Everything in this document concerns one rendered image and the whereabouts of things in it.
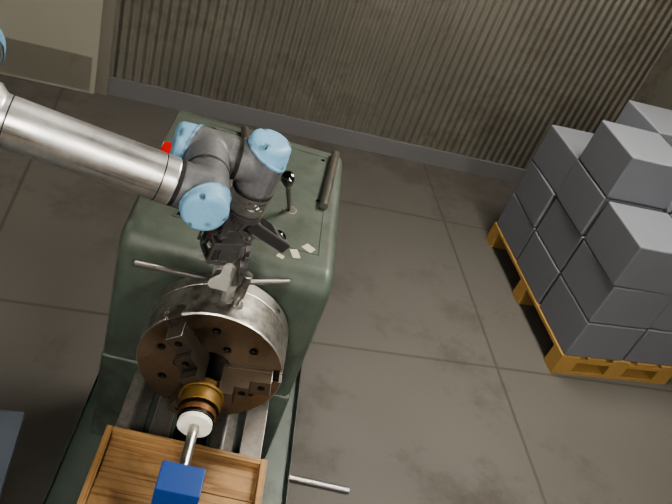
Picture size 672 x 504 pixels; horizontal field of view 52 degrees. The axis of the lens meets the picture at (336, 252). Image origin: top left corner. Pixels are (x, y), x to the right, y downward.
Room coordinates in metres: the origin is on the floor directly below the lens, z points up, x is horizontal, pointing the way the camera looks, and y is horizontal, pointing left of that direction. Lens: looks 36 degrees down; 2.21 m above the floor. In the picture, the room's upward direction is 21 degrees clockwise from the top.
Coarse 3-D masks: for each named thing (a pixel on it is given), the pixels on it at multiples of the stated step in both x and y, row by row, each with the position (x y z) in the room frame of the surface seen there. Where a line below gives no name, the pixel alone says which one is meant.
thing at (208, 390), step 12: (192, 384) 0.89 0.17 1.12; (204, 384) 0.90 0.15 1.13; (216, 384) 0.93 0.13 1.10; (180, 396) 0.88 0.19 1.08; (192, 396) 0.87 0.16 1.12; (204, 396) 0.87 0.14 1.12; (216, 396) 0.89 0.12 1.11; (180, 408) 0.85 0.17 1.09; (192, 408) 0.84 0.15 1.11; (204, 408) 0.85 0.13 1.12; (216, 408) 0.87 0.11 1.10
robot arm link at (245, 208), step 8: (232, 184) 1.00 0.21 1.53; (232, 192) 0.99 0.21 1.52; (232, 200) 0.99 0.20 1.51; (240, 200) 0.98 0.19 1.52; (248, 200) 0.98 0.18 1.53; (232, 208) 0.98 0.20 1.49; (240, 208) 0.98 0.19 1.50; (248, 208) 0.98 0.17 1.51; (256, 208) 0.98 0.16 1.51; (264, 208) 1.00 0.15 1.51; (240, 216) 0.98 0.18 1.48; (248, 216) 0.98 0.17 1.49; (256, 216) 0.99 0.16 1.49
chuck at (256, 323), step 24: (192, 288) 1.05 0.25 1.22; (168, 312) 0.99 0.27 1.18; (192, 312) 0.97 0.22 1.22; (216, 312) 0.99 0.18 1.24; (240, 312) 1.01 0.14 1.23; (264, 312) 1.06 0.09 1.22; (144, 336) 0.96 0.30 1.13; (216, 336) 0.98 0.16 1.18; (240, 336) 0.99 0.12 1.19; (264, 336) 1.00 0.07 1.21; (144, 360) 0.96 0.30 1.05; (168, 360) 0.97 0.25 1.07; (216, 360) 1.05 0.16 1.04; (240, 360) 0.99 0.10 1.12; (264, 360) 1.00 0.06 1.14; (168, 384) 0.97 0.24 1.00; (240, 408) 1.00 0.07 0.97
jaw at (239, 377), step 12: (228, 372) 0.97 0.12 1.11; (240, 372) 0.98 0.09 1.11; (252, 372) 0.98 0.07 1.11; (264, 372) 0.99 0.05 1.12; (276, 372) 1.01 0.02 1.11; (228, 384) 0.94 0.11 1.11; (240, 384) 0.94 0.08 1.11; (252, 384) 0.96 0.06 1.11; (264, 384) 0.96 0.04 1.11; (228, 396) 0.91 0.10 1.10; (240, 396) 0.94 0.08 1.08
